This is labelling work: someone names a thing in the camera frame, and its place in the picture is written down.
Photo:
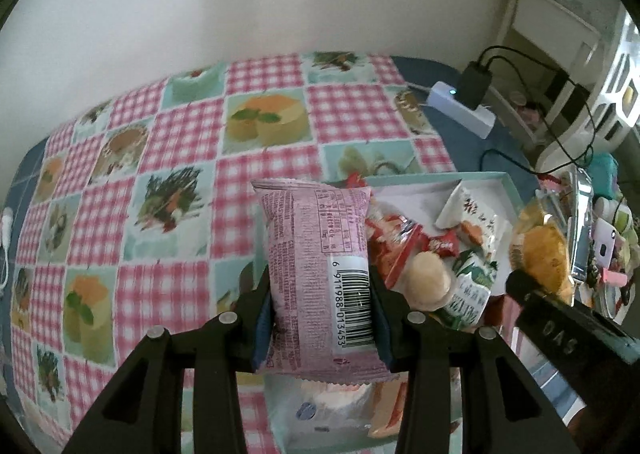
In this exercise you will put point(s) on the pink checked printed tablecloth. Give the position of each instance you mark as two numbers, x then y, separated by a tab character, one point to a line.
165	158

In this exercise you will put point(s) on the red snack packet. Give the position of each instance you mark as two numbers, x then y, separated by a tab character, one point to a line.
395	244

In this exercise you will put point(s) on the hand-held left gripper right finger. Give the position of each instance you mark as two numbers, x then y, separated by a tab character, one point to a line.
382	334

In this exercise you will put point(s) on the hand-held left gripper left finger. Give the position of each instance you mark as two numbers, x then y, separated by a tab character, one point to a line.
260	334

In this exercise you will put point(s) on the white power strip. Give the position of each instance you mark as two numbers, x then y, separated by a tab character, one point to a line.
450	101

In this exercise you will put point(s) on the shiny clear plastic case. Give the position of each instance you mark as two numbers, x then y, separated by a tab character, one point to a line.
582	229

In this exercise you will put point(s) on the small red candy packet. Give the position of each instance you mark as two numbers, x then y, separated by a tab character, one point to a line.
442	244

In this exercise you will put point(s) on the yellow bread packet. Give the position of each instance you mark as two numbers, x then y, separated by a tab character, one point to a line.
542	249

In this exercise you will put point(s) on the white wooden shelf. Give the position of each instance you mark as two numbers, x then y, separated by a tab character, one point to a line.
550	33

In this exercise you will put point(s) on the white packet with black characters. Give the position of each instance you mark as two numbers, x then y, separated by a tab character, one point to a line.
470	214

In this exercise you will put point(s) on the black charger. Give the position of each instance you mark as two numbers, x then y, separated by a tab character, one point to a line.
472	83

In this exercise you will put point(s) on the white phone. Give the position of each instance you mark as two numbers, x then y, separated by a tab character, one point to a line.
606	246

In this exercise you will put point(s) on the orange and pink snack packet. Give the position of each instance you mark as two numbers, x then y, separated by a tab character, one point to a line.
387	409

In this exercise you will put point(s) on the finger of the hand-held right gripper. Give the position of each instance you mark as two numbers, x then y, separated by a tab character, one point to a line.
524	286

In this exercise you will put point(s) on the white round bun packet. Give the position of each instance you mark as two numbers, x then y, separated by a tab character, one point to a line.
325	399

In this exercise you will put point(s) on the white plastic basket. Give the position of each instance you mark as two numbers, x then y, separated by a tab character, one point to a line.
565	146

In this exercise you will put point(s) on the teal plastic toy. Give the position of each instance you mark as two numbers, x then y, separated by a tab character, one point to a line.
604	176

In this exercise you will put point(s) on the teal box with white inside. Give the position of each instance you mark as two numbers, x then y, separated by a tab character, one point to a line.
415	194

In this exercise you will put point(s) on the green and white milk packet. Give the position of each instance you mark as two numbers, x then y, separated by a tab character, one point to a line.
470	294

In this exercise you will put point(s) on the small cream roll cake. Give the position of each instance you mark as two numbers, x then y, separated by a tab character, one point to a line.
425	279

